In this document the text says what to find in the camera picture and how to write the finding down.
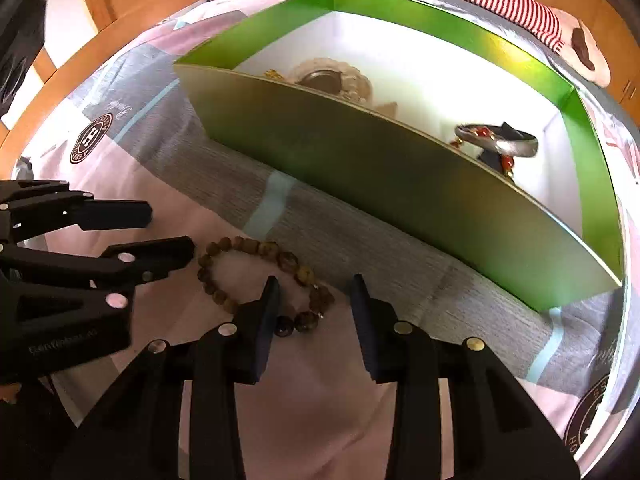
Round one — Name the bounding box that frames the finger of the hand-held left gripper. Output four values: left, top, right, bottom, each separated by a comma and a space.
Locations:
0, 179, 153, 242
0, 236, 197, 289

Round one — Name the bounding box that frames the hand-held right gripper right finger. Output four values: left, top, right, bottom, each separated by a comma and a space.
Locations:
348, 274, 581, 480

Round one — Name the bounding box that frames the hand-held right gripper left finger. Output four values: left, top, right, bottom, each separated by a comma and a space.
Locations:
50, 276, 282, 480

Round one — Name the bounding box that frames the spotted brown bead bracelet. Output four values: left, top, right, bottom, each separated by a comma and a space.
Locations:
196, 236, 337, 337

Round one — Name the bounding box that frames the green cardboard box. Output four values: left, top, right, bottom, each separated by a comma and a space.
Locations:
172, 0, 626, 313

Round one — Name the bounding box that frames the silver bangle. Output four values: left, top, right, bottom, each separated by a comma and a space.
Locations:
454, 122, 540, 157

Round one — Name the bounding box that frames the red bead bracelet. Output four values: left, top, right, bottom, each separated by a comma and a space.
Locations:
449, 126, 517, 179

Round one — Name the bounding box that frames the printed patchwork bed sheet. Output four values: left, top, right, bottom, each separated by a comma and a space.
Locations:
15, 0, 640, 466

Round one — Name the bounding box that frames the dark cloth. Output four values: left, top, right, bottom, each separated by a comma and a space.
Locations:
0, 0, 49, 117

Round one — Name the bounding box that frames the small black case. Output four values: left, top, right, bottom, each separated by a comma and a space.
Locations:
479, 121, 524, 172

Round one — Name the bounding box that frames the clear crystal bead bracelet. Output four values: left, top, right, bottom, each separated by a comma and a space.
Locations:
289, 57, 374, 104

